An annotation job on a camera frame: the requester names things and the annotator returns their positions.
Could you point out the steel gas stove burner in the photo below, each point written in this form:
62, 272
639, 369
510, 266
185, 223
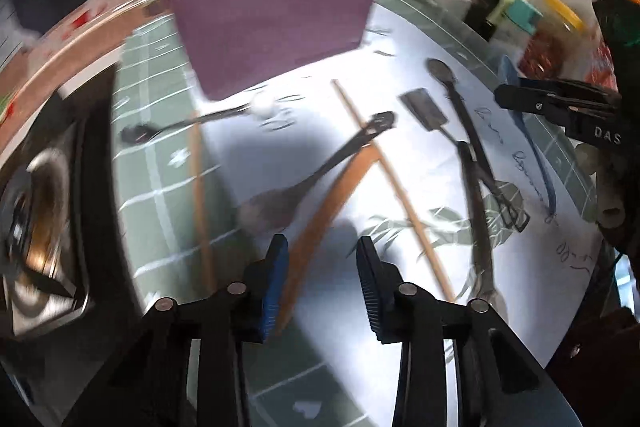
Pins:
37, 217

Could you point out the black glass cooktop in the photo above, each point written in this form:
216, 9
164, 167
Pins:
102, 117

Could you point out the jar with yellow lid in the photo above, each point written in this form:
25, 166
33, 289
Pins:
547, 42

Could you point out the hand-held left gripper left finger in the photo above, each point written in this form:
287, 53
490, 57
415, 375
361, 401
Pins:
276, 287

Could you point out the black spatula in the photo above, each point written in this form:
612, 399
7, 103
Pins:
425, 109

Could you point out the person's right hand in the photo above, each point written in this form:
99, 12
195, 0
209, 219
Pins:
611, 207

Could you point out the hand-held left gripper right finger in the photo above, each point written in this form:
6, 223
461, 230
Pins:
370, 287

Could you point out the blue plastic spoon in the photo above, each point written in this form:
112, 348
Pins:
537, 157

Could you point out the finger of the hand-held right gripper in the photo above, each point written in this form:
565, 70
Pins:
540, 99

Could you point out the black ladle with white ball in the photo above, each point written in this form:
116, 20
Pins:
200, 118

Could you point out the black serving spoon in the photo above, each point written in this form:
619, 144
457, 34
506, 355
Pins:
280, 202

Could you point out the purple plastic utensil container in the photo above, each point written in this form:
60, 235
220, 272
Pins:
270, 17

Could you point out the wooden chopstick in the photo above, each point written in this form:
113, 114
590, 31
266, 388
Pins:
201, 207
395, 187

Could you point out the wooden spatula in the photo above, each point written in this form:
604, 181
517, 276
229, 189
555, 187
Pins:
330, 207

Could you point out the green patterned table cover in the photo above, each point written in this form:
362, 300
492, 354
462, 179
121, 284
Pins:
150, 72

